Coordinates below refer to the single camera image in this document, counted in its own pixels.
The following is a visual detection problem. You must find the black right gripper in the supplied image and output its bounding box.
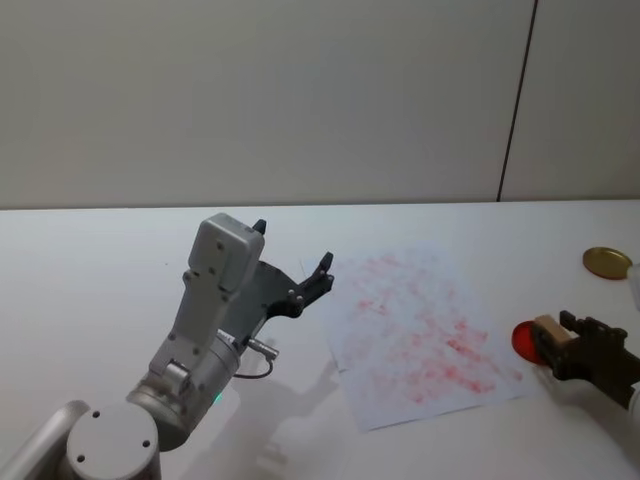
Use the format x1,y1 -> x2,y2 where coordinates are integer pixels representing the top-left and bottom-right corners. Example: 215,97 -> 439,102
548,309 -> 640,412

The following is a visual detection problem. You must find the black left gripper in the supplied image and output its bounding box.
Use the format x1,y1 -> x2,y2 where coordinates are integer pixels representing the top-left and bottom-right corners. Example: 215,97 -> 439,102
222,217 -> 336,348

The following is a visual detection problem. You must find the wooden stamp block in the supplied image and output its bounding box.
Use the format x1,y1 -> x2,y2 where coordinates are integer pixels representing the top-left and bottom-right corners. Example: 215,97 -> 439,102
531,313 -> 577,372

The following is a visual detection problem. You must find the round red ink pad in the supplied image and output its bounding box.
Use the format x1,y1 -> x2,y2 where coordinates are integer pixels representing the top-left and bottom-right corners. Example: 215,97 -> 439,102
510,321 -> 550,367

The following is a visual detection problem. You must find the round gold metal lid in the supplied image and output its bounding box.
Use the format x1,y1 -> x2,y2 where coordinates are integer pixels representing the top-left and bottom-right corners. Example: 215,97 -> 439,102
581,246 -> 634,282

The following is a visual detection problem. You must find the white paper with red prints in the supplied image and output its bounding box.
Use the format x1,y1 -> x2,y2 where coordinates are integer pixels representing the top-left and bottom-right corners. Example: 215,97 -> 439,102
319,239 -> 539,434

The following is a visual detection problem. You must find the thin dark gripper cable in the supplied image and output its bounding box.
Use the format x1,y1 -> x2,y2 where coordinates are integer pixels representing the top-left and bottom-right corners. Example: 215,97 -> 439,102
233,336 -> 279,380

